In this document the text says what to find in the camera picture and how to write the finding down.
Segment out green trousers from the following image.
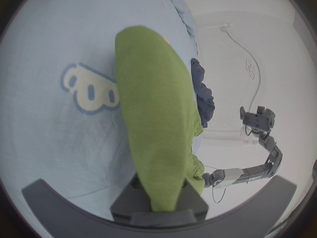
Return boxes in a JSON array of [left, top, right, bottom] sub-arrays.
[[115, 26, 205, 213]]

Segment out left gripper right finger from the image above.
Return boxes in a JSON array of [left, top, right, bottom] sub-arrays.
[[176, 179, 208, 219]]

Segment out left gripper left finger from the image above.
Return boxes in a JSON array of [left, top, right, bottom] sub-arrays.
[[111, 174, 152, 220]]

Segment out bed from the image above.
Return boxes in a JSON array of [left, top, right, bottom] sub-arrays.
[[0, 0, 317, 208]]

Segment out pale blue quilt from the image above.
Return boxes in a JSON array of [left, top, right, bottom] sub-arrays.
[[158, 0, 198, 38]]

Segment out dark blue garment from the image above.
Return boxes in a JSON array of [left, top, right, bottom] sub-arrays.
[[191, 58, 215, 129]]

